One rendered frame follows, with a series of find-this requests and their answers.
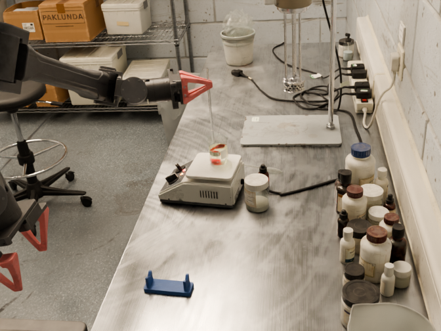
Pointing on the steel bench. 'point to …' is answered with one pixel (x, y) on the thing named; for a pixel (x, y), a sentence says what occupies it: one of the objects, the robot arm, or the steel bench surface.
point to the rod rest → (168, 286)
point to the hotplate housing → (206, 191)
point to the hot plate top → (205, 171)
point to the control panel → (178, 176)
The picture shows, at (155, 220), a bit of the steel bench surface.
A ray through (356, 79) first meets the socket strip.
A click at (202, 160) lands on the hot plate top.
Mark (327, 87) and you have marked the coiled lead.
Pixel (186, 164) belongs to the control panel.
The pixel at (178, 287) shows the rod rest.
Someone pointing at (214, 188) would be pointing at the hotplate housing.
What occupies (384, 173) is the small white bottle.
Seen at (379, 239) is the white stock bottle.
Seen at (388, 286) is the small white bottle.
